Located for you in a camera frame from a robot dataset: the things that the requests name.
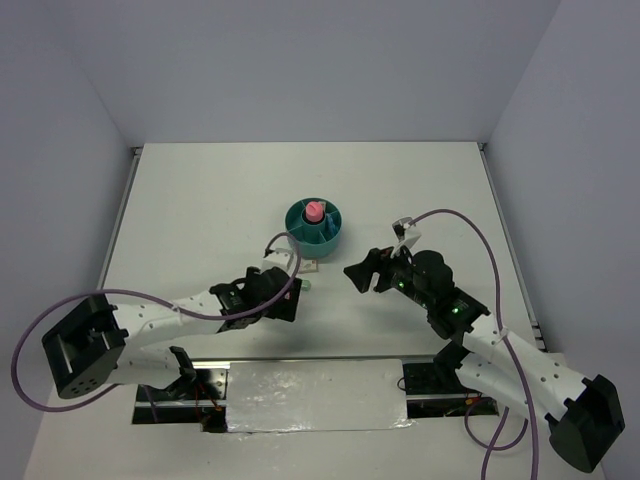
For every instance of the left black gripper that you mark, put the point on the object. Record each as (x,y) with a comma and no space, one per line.
(285,309)

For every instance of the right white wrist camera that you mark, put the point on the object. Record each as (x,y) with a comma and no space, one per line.
(406,233)

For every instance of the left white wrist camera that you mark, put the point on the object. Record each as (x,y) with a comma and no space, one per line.
(281,258)

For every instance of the teal round desk organizer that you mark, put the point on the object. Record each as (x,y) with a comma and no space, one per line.
(313,239)

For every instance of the silver foil tape sheet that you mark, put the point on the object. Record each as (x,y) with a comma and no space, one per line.
(315,396)

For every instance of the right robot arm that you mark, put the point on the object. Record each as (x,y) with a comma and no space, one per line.
(583,415)

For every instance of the blue translucent highlighter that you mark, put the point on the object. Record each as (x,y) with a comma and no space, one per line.
(331,226)

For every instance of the metal front rail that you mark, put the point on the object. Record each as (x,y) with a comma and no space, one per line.
(205,385)

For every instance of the pink capped crayon tube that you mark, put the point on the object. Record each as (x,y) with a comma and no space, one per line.
(314,212)

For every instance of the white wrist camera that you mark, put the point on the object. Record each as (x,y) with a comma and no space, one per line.
(281,258)
(406,233)

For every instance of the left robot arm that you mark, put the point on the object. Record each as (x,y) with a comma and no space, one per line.
(99,343)

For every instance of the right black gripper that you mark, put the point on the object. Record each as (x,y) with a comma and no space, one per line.
(378,261)

